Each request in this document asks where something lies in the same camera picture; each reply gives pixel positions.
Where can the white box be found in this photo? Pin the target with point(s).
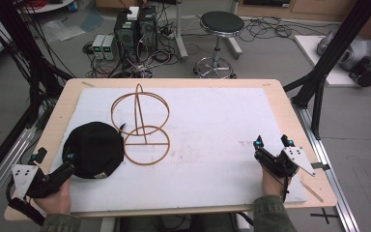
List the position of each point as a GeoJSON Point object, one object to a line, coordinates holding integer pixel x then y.
{"type": "Point", "coordinates": [133, 13]}

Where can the black cap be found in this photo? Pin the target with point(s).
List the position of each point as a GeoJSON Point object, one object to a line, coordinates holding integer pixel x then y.
{"type": "Point", "coordinates": [93, 148]}

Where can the white floor board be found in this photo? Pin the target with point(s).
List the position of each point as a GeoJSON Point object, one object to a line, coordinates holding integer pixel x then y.
{"type": "Point", "coordinates": [309, 51]}

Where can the black round stool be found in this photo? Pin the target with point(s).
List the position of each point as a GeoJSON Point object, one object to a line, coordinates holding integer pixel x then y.
{"type": "Point", "coordinates": [221, 23]}

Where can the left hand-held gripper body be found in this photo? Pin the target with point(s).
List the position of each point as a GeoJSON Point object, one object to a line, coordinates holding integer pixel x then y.
{"type": "Point", "coordinates": [50, 182]}

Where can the person's right hand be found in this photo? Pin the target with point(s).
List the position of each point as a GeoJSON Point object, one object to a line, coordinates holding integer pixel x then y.
{"type": "Point", "coordinates": [272, 185]}

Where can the person's left hand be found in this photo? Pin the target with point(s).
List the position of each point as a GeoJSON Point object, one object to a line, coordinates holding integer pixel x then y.
{"type": "Point", "coordinates": [56, 201]}

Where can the white table mat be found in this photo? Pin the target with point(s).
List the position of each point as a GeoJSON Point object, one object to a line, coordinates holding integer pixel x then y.
{"type": "Point", "coordinates": [212, 154]}

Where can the grey machine part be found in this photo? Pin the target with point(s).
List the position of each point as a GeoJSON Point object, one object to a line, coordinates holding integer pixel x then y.
{"type": "Point", "coordinates": [357, 53]}

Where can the grey power supply unit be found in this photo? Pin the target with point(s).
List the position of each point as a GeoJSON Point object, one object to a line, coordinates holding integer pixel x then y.
{"type": "Point", "coordinates": [98, 46]}
{"type": "Point", "coordinates": [108, 47]}

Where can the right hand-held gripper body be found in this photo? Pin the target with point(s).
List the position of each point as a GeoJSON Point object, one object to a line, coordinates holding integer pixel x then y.
{"type": "Point", "coordinates": [272, 162]}

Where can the black computer tower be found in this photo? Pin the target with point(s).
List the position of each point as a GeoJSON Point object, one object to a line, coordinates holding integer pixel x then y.
{"type": "Point", "coordinates": [135, 35]}

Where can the thin wooden stick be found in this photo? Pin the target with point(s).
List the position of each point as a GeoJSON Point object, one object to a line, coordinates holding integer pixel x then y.
{"type": "Point", "coordinates": [312, 191]}

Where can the person's legs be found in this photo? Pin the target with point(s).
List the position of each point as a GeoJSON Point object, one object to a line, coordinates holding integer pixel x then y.
{"type": "Point", "coordinates": [174, 223]}

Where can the aluminium rail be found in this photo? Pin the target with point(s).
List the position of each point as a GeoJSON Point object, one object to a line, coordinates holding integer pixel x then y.
{"type": "Point", "coordinates": [3, 161]}
{"type": "Point", "coordinates": [328, 180]}

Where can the wooden hat stand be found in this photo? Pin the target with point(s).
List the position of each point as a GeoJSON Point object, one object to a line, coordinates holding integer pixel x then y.
{"type": "Point", "coordinates": [138, 109]}

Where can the black metal frame post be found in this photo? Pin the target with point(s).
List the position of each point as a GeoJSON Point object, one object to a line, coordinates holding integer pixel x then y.
{"type": "Point", "coordinates": [19, 42]}
{"type": "Point", "coordinates": [331, 54]}

